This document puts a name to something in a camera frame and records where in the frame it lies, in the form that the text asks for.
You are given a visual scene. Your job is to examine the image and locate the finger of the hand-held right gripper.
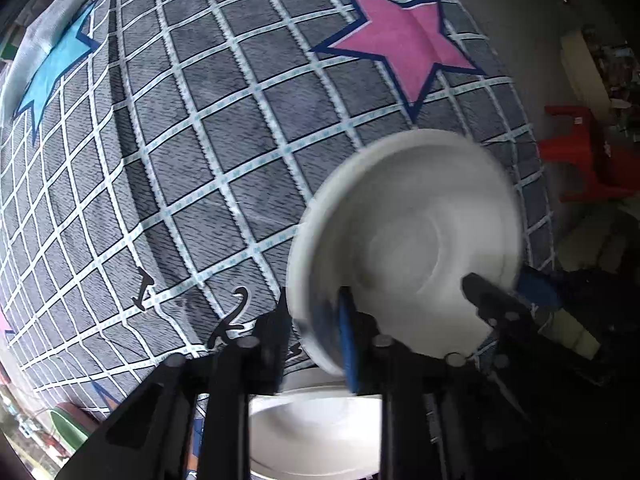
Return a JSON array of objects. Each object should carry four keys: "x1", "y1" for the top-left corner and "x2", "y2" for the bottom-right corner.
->
[
  {"x1": 516, "y1": 266, "x2": 567, "y2": 312},
  {"x1": 462, "y1": 272, "x2": 541, "y2": 343}
]

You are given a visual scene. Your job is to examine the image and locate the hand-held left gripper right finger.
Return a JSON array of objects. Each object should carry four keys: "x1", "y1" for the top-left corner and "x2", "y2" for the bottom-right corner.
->
[{"x1": 334, "y1": 287, "x2": 531, "y2": 480}]

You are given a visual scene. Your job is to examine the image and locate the large white bowl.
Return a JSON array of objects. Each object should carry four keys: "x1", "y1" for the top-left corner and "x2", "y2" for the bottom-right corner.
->
[{"x1": 286, "y1": 129, "x2": 526, "y2": 376}]

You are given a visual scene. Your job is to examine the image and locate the red plastic stool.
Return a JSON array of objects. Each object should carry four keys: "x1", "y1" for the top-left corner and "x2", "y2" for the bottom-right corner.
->
[{"x1": 544, "y1": 105, "x2": 640, "y2": 204}]

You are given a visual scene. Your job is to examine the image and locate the grey checked blanket with stars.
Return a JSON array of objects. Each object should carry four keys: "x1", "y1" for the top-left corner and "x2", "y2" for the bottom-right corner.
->
[{"x1": 0, "y1": 0, "x2": 557, "y2": 480}]

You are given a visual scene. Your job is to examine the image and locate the green square plate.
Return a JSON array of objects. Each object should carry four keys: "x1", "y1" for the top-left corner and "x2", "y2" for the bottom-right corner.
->
[{"x1": 49, "y1": 407, "x2": 93, "y2": 455}]

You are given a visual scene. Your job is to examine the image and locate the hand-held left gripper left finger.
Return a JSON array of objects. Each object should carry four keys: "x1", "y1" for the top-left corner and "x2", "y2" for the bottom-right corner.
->
[{"x1": 55, "y1": 305, "x2": 292, "y2": 480}]

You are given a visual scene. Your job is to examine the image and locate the cream box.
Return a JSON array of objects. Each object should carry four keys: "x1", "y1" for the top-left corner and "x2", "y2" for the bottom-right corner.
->
[{"x1": 560, "y1": 30, "x2": 617, "y2": 107}]

